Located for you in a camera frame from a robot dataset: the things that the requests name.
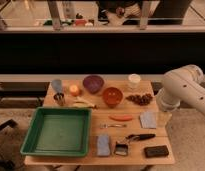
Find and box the white cup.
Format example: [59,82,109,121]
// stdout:
[128,74,141,90]

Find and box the orange fruit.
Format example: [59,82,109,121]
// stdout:
[69,85,80,96]

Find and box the metal cup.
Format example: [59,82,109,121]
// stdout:
[53,93,65,106]

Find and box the blue cup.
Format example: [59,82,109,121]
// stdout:
[51,79,63,93]

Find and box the wooden table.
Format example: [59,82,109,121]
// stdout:
[24,80,175,166]

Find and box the orange bowl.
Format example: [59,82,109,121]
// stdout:
[102,87,123,108]

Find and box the black eraser block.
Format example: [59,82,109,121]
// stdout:
[144,145,169,158]

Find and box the green plastic tray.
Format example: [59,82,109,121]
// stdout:
[20,107,91,157]

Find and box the metal fork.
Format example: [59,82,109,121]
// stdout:
[100,124,127,129]

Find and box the banana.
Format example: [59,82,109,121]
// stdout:
[72,100,97,109]

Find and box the black handled peeler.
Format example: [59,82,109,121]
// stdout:
[126,134,156,142]

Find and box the orange carrot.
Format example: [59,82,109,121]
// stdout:
[109,115,133,122]

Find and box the purple bowl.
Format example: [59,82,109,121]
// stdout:
[83,75,104,94]

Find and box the blue sponge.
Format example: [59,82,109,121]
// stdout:
[97,134,110,157]

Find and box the blue-grey cloth piece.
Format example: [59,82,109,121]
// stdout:
[140,111,157,129]

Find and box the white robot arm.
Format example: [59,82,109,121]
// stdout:
[156,65,205,116]

